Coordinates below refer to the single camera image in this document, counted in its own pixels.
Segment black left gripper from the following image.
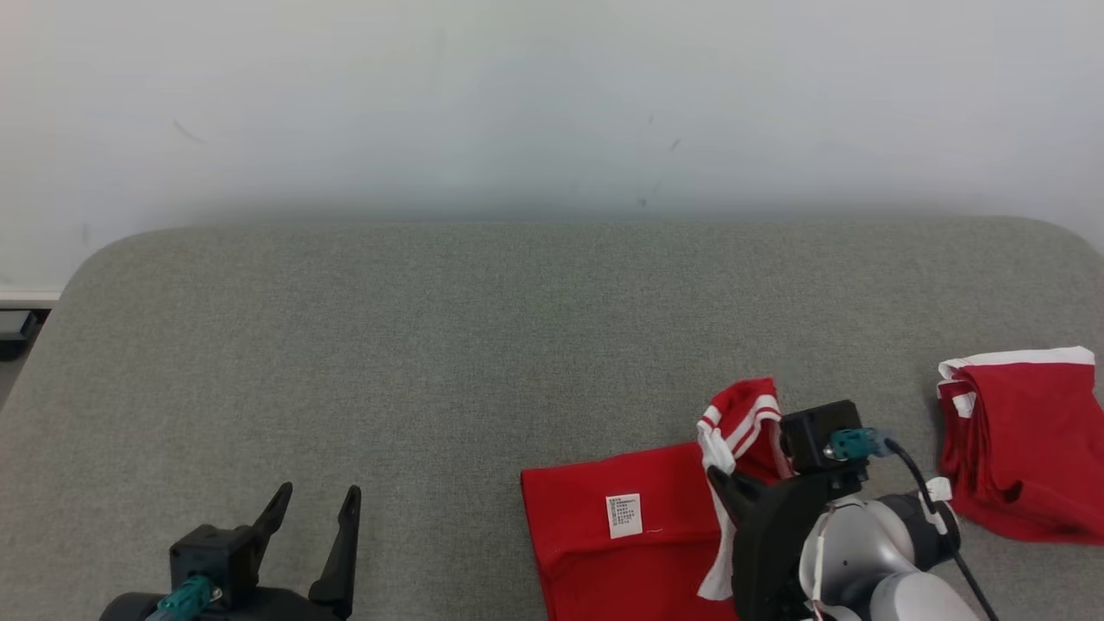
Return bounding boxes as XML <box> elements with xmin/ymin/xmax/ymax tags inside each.
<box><xmin>99</xmin><ymin>481</ymin><xmax>362</xmax><ymax>621</ymax></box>

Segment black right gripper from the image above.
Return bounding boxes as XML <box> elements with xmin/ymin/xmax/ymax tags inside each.
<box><xmin>706</xmin><ymin>465</ymin><xmax>870</xmax><ymax>621</ymax></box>

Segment red jersey with white sleeves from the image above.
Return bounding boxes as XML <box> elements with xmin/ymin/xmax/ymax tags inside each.
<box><xmin>520</xmin><ymin>377</ymin><xmax>790</xmax><ymax>621</ymax></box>

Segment red shorts with white stripes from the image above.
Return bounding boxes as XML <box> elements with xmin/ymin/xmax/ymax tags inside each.
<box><xmin>937</xmin><ymin>346</ymin><xmax>1104</xmax><ymax>546</ymax></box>

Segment red white twisted wires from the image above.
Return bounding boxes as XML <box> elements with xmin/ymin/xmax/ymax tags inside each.
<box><xmin>806</xmin><ymin>505</ymin><xmax>842</xmax><ymax>621</ymax></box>

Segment teal right camera connector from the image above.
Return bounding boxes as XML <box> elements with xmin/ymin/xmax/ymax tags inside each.
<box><xmin>824</xmin><ymin>428</ymin><xmax>894</xmax><ymax>461</ymax></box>

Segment teal camera connector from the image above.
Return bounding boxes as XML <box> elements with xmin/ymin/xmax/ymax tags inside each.
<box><xmin>145</xmin><ymin>574</ymin><xmax>218</xmax><ymax>621</ymax></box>
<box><xmin>824</xmin><ymin>428</ymin><xmax>894</xmax><ymax>461</ymax></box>

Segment teal left camera connector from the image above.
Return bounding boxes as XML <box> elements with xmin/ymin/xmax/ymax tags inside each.
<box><xmin>145</xmin><ymin>574</ymin><xmax>218</xmax><ymax>621</ymax></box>

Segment small white cable tag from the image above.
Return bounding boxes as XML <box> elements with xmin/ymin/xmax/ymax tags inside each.
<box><xmin>921</xmin><ymin>477</ymin><xmax>955</xmax><ymax>518</ymax></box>

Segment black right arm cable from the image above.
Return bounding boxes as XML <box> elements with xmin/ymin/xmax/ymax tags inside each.
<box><xmin>880</xmin><ymin>438</ymin><xmax>1001</xmax><ymax>621</ymax></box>

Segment black wall baseboard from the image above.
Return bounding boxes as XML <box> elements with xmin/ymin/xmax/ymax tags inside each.
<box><xmin>0</xmin><ymin>292</ymin><xmax>63</xmax><ymax>361</ymax></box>

